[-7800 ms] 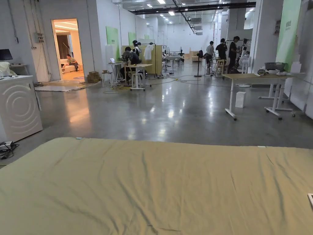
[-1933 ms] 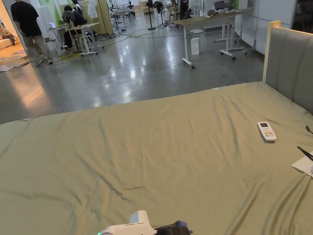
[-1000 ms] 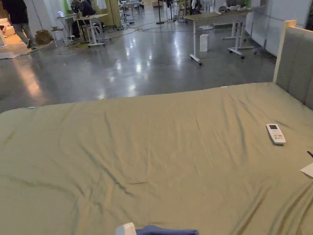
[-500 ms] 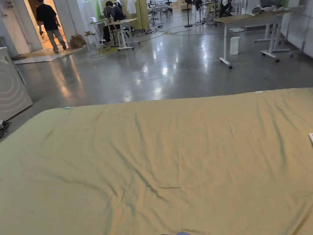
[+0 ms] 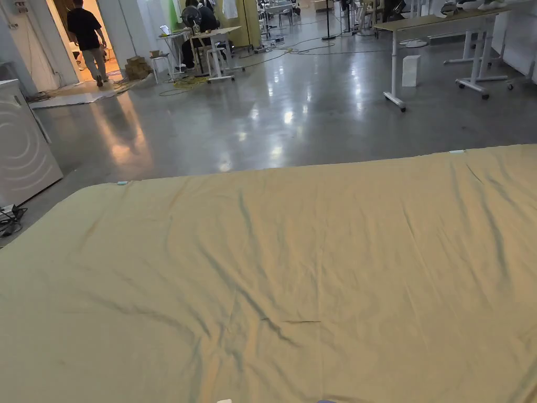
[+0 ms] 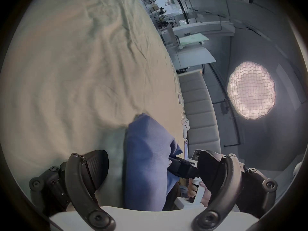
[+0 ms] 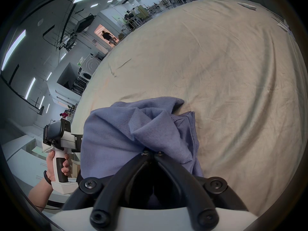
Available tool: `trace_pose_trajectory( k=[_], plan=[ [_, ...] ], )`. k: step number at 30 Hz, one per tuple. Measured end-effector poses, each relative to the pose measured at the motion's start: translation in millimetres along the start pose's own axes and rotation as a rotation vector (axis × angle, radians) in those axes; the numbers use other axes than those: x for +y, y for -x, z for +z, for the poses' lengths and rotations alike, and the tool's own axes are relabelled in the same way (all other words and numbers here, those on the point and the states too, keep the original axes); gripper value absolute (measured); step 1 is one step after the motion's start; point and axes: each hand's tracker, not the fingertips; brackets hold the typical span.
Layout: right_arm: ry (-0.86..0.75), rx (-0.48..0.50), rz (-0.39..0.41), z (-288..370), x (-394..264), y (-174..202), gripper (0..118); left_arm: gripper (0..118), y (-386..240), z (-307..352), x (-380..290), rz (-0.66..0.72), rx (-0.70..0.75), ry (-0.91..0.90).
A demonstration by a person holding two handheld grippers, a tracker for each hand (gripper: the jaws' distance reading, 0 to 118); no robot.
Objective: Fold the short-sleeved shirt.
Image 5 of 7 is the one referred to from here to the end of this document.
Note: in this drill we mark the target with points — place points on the small wooden-top white desk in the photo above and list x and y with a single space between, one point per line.
216 50

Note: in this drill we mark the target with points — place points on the stack of cardboard cartons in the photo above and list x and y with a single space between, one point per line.
137 68

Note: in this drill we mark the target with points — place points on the bed with beige sheet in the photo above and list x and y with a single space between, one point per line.
293 260

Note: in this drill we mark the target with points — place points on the black standing fan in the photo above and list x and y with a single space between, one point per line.
191 17

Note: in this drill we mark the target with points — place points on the white washing machine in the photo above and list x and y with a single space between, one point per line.
21 142

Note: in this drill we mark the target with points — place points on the white rectangular floor box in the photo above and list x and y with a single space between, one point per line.
411 70

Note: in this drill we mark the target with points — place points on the white sheet on floor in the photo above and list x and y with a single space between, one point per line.
71 99

